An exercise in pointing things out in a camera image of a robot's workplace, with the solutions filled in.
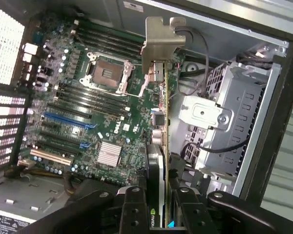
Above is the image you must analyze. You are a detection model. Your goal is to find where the silver chipset heatsink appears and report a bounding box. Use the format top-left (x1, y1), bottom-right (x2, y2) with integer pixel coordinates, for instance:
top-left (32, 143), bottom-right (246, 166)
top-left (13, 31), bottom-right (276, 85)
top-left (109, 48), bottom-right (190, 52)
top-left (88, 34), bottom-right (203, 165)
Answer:
top-left (96, 140), bottom-right (123, 168)

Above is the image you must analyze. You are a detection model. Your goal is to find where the green motherboard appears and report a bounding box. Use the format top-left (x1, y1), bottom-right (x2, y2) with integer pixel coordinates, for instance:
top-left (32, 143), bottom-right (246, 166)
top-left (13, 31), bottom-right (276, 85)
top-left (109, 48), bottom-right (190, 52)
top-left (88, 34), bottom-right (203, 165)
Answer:
top-left (14, 18), bottom-right (186, 186)

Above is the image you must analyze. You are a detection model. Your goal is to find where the white expansion slot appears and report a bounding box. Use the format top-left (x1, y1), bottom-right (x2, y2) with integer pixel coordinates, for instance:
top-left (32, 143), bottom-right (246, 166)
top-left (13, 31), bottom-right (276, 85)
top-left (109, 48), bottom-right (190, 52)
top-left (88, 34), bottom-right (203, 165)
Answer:
top-left (30, 148), bottom-right (74, 167)

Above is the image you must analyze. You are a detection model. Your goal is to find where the long black expansion slot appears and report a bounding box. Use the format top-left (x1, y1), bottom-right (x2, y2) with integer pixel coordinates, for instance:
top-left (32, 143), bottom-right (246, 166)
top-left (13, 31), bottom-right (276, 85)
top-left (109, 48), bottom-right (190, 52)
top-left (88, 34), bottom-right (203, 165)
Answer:
top-left (36, 140), bottom-right (80, 156)
top-left (39, 131), bottom-right (86, 149)
top-left (46, 102), bottom-right (93, 119)

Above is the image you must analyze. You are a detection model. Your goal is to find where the grey power supply unit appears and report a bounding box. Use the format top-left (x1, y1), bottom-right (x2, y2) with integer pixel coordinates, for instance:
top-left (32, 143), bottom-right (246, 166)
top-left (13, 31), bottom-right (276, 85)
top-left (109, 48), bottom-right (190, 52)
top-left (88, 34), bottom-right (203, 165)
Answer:
top-left (0, 174), bottom-right (74, 234)

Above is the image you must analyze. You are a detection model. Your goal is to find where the blue expansion slot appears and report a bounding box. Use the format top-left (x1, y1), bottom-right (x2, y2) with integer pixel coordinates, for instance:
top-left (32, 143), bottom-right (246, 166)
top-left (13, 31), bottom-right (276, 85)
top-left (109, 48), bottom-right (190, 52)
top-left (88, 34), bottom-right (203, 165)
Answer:
top-left (43, 112), bottom-right (89, 129)

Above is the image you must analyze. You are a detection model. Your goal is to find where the white power connector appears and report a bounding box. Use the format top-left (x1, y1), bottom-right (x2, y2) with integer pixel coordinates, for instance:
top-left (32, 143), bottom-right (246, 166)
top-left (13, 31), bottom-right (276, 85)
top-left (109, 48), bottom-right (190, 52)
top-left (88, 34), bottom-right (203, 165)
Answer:
top-left (17, 159), bottom-right (34, 169)

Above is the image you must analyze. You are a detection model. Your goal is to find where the grey metal disk bay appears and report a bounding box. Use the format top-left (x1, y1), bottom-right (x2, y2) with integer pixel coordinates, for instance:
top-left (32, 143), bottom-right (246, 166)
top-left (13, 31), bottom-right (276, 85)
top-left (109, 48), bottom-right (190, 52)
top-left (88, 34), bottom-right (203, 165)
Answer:
top-left (177, 59), bottom-right (283, 182)

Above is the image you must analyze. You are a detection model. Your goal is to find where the short black expansion slot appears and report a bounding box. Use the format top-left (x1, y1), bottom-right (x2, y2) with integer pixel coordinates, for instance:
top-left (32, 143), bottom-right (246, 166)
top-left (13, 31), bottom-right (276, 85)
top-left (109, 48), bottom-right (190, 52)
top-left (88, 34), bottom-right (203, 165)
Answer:
top-left (41, 121), bottom-right (64, 131)

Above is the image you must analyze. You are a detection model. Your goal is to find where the silver socket cover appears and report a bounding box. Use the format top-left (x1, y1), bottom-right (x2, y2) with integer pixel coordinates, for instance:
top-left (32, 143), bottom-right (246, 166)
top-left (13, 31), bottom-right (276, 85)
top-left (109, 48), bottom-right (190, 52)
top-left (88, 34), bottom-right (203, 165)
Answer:
top-left (136, 62), bottom-right (167, 98)

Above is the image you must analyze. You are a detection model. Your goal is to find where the CPU socket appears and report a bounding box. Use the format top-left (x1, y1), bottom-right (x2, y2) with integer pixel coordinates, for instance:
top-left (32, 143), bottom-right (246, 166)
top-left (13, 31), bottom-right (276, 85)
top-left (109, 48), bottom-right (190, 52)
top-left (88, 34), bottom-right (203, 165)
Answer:
top-left (79, 52), bottom-right (135, 95)

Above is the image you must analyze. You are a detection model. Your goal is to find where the black grey PC case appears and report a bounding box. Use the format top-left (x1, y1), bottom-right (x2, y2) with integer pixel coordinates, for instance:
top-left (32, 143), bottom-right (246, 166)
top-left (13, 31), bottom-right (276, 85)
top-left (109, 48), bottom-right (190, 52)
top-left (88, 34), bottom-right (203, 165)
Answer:
top-left (0, 0), bottom-right (293, 234)

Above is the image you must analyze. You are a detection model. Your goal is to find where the silver ethernet port block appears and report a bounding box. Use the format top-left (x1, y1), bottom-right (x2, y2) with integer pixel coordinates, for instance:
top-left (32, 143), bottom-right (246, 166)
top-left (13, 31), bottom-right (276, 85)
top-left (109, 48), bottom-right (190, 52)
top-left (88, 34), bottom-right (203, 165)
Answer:
top-left (23, 43), bottom-right (39, 55)

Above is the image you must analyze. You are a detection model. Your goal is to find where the thick black wire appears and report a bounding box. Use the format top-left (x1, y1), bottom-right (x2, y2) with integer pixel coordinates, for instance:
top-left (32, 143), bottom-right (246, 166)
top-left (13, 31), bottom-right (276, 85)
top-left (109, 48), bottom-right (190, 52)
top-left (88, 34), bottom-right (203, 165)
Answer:
top-left (182, 133), bottom-right (251, 159)

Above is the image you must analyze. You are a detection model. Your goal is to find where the yellow black braided power cable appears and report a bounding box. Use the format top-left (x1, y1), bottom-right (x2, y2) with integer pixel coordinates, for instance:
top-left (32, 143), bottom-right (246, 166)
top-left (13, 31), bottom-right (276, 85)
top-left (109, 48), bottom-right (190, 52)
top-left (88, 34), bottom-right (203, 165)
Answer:
top-left (3, 167), bottom-right (75, 195)

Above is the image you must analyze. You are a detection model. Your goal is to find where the thin black wire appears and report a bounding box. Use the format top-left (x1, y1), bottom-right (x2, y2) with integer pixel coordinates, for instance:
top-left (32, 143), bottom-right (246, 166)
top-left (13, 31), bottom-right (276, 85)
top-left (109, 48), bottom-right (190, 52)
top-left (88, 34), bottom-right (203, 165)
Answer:
top-left (174, 26), bottom-right (210, 97)

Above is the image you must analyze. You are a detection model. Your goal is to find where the black braided wire bundle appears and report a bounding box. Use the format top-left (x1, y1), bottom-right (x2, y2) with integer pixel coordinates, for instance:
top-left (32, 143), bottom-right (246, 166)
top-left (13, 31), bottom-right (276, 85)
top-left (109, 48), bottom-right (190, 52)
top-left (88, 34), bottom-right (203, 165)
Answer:
top-left (235, 50), bottom-right (275, 71)

